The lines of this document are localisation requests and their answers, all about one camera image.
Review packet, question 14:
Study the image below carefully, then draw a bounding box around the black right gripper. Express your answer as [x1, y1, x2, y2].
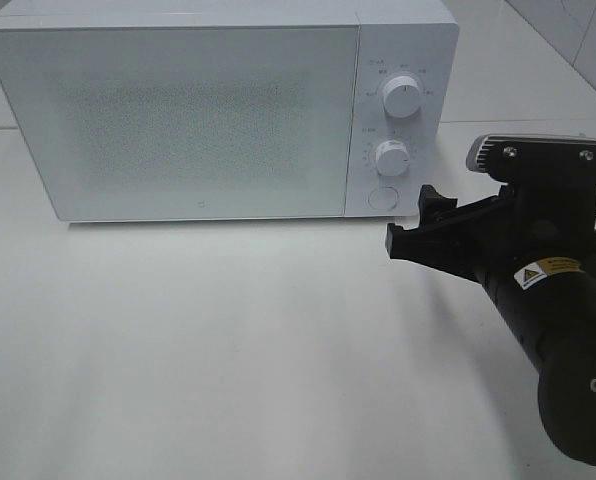
[385, 184, 596, 360]

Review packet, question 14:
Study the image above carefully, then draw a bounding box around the round microwave door button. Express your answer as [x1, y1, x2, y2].
[368, 187, 399, 211]

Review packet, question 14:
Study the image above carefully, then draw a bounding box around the white microwave door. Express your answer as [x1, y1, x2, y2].
[0, 26, 357, 222]

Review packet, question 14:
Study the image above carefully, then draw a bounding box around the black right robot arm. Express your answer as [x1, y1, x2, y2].
[386, 184, 596, 466]

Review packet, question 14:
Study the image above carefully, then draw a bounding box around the lower white microwave knob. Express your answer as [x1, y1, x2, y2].
[375, 140, 410, 177]

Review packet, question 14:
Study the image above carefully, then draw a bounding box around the white microwave knob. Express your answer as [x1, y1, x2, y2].
[379, 72, 422, 119]
[375, 140, 410, 177]

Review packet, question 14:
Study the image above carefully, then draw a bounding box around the upper white microwave knob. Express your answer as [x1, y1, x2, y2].
[379, 72, 422, 119]

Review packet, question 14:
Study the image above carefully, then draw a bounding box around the white microwave oven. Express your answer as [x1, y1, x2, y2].
[0, 1, 459, 222]

